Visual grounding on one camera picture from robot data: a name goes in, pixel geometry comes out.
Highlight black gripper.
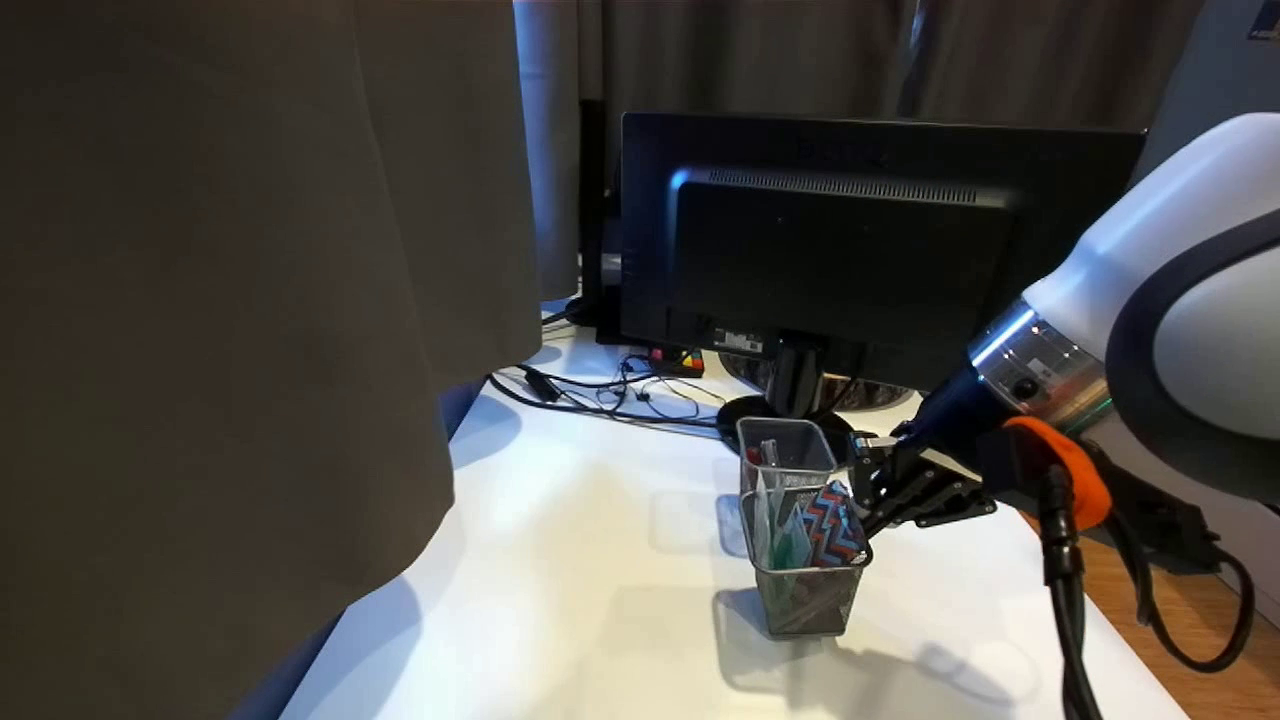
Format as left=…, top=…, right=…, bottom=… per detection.
left=860, top=375, right=1033, bottom=535

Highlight zigzag patterned colourful pouch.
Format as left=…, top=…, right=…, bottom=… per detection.
left=766, top=481, right=867, bottom=574

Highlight mesh basket with colourful contents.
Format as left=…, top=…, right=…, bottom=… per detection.
left=734, top=484, right=870, bottom=642

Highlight black computer monitor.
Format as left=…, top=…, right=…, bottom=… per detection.
left=617, top=114, right=1153, bottom=412

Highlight small red orange device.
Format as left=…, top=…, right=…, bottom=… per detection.
left=642, top=348, right=709, bottom=382

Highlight black tower box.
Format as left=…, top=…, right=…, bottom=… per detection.
left=577, top=97, right=630, bottom=348

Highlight dark grey curtain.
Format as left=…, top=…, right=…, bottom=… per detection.
left=0, top=0, right=545, bottom=720

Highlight orange wrapped cable plug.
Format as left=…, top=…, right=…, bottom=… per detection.
left=998, top=412, right=1117, bottom=534

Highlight black braided cable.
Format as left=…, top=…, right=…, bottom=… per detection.
left=1037, top=466, right=1109, bottom=720

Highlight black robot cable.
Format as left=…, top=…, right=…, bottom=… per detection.
left=1113, top=476, right=1260, bottom=675

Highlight black desk cables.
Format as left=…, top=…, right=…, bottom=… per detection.
left=484, top=354, right=733, bottom=433

